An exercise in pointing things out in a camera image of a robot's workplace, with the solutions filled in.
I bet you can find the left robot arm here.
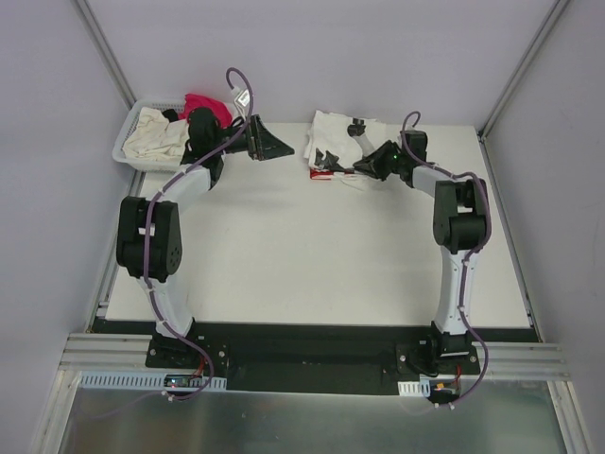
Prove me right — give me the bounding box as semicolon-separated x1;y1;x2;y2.
116;108;295;368

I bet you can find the aluminium extrusion rail left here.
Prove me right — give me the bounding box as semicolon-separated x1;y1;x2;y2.
59;333;151;371

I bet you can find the aluminium frame post right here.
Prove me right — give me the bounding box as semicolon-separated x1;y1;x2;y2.
477;0;573;143

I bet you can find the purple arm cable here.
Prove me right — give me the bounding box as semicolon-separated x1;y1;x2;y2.
400;111;491;417
143;67;256;403

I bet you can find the white plastic laundry basket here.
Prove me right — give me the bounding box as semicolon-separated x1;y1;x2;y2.
111;96;237;176

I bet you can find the pink garment in basket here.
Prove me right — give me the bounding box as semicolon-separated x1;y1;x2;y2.
179;94;233;128

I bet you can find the aluminium frame post left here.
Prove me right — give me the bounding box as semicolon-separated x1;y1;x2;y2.
70;0;136;108

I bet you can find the aluminium extrusion rail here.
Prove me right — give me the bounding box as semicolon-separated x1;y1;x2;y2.
59;333;151;371
476;342;571;379

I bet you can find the aluminium extrusion rail right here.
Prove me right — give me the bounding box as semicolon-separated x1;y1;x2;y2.
476;342;571;379

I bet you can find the plain white t-shirt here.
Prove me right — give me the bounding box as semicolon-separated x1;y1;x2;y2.
303;111;387;170

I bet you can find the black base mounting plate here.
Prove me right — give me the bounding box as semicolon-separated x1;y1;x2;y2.
146;323;480;395

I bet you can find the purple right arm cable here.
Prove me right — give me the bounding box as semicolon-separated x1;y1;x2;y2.
400;111;491;417

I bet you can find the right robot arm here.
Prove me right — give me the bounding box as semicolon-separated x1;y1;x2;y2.
347;126;492;376

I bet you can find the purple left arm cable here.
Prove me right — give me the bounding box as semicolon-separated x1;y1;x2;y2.
143;67;256;403

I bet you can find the aluminium frame post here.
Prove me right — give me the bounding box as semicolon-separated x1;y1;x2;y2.
70;0;136;108
477;0;573;143

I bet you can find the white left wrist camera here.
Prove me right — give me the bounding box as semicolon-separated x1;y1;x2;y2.
231;86;251;116

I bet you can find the left white cable duct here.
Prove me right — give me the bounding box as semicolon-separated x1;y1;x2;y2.
80;372;227;393

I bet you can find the right white cable duct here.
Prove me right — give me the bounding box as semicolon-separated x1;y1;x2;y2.
397;380;431;398

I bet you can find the white cable duct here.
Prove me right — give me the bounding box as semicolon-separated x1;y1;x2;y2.
80;372;227;393
397;380;431;398

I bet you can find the cream shirt in basket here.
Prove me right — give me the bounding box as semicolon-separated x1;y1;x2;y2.
122;107;189;163

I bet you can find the black garment in basket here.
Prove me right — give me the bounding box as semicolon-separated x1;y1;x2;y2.
162;109;180;123

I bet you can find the Coca-Cola print t-shirt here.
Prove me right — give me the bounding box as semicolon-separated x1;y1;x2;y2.
309;168;370;188

